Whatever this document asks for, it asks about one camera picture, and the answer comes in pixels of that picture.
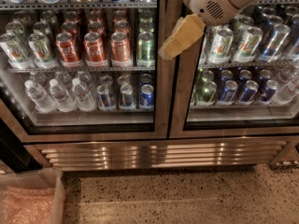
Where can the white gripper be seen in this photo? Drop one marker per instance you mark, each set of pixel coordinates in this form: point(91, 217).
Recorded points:
point(207, 4)

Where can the glass fridge door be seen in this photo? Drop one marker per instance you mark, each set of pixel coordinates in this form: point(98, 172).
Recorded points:
point(191, 120)
point(79, 17)

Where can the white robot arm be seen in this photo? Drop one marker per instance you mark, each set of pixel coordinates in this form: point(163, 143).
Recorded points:
point(191, 28)

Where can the right fridge left 7up can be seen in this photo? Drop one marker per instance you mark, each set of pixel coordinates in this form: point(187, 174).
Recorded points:
point(220, 47)

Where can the fridge 7up can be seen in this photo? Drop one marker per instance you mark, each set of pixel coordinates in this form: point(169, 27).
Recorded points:
point(220, 47)
point(246, 48)

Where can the right fridge green can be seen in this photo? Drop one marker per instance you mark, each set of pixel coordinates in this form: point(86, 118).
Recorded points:
point(206, 93)

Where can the right fridge left blue can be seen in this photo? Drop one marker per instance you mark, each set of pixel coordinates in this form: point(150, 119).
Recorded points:
point(228, 92)

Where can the fridge blue can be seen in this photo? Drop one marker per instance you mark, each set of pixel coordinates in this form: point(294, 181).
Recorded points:
point(267, 92)
point(248, 92)
point(228, 92)

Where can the right fridge water bottle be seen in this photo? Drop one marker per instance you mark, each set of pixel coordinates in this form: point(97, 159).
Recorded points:
point(288, 91)

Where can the steel fridge vent grille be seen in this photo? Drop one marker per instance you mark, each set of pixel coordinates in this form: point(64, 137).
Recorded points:
point(159, 154)

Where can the green soda can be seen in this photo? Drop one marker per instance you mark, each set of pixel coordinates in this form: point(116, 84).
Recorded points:
point(145, 49)

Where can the front right coca-cola can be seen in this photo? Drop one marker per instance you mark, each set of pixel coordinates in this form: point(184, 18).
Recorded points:
point(121, 50)

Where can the coca-cola can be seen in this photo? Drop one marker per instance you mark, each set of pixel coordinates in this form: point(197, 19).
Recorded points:
point(95, 51)
point(121, 50)
point(67, 47)

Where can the blue pepsi can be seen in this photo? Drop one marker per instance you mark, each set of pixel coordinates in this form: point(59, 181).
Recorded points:
point(147, 96)

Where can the middle red bull can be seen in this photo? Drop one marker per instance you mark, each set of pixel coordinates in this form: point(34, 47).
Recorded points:
point(127, 101)

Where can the red bull can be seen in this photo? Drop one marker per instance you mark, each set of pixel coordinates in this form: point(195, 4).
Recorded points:
point(106, 100)
point(127, 101)

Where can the silver blue tall can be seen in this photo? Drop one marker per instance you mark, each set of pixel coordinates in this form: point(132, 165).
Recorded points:
point(270, 50)

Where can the front middle coca-cola can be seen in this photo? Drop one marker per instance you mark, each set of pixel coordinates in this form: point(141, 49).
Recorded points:
point(95, 51)

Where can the left red bull can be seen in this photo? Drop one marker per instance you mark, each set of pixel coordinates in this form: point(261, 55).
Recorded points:
point(106, 100)

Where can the front left coca-cola can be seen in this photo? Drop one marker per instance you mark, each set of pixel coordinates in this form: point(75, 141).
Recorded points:
point(67, 47)

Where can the middle water bottle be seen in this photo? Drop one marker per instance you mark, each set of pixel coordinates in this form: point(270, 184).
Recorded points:
point(62, 97)

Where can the left water bottle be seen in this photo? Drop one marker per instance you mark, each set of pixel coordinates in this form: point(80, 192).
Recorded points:
point(40, 97)

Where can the front left 7up can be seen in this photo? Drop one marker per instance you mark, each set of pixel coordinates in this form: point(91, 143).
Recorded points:
point(18, 54)

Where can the clear plastic bin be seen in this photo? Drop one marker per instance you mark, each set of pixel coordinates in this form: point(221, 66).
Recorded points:
point(40, 179)

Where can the pink bubble wrap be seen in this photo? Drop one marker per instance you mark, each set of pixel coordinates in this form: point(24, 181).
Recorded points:
point(27, 206)

